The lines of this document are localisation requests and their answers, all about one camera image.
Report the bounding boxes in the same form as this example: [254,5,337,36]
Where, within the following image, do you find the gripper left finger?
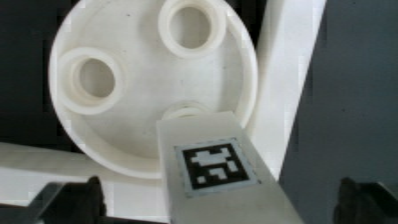
[0,176,106,224]

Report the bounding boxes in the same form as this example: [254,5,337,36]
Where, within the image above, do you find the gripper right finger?
[332,177,398,224]

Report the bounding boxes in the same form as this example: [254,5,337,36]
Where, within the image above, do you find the white stool leg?
[156,112,304,224]

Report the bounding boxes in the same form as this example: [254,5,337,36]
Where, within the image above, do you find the white round stool seat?
[48,0,258,179]

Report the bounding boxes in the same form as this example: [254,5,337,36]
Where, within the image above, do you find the white front fence bar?
[0,142,169,223]

